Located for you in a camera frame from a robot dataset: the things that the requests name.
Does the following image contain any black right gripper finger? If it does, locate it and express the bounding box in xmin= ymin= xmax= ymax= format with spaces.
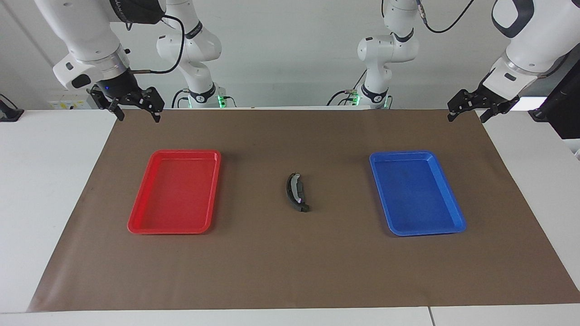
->
xmin=90 ymin=88 xmax=126 ymax=122
xmin=142 ymin=87 xmax=165 ymax=124

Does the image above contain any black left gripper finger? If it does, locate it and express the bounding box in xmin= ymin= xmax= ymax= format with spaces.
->
xmin=447 ymin=89 xmax=477 ymax=123
xmin=479 ymin=106 xmax=502 ymax=124

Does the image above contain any curved silver brake shoe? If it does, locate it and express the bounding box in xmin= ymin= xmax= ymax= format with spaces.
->
xmin=285 ymin=172 xmax=305 ymax=210

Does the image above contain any red plastic tray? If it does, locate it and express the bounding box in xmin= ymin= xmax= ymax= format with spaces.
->
xmin=127 ymin=149 xmax=222 ymax=235

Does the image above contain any black clamp stand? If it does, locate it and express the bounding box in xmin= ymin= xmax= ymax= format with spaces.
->
xmin=0 ymin=94 xmax=24 ymax=123

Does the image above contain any blue plastic tray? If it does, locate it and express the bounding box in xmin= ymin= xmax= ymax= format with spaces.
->
xmin=369 ymin=151 xmax=467 ymax=237

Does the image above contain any brown paper table mat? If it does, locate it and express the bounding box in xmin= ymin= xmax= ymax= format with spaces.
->
xmin=26 ymin=108 xmax=580 ymax=313

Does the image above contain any black right base cable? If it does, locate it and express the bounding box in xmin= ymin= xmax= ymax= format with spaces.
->
xmin=171 ymin=88 xmax=191 ymax=109

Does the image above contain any black base cable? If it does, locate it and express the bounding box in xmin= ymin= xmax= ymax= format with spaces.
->
xmin=327 ymin=89 xmax=362 ymax=107
xmin=171 ymin=88 xmax=191 ymax=109

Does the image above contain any white wall socket box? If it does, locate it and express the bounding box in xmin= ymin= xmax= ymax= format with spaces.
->
xmin=48 ymin=91 xmax=94 ymax=110

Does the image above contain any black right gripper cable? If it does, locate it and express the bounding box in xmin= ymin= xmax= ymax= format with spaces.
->
xmin=127 ymin=14 xmax=187 ymax=76

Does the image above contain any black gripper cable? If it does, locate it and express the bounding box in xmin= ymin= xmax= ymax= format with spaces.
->
xmin=127 ymin=14 xmax=187 ymax=76
xmin=416 ymin=0 xmax=475 ymax=34

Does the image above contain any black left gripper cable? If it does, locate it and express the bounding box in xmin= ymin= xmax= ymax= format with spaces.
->
xmin=416 ymin=0 xmax=475 ymax=34

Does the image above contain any black left base cable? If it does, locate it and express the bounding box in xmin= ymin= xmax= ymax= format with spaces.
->
xmin=327 ymin=89 xmax=362 ymax=107

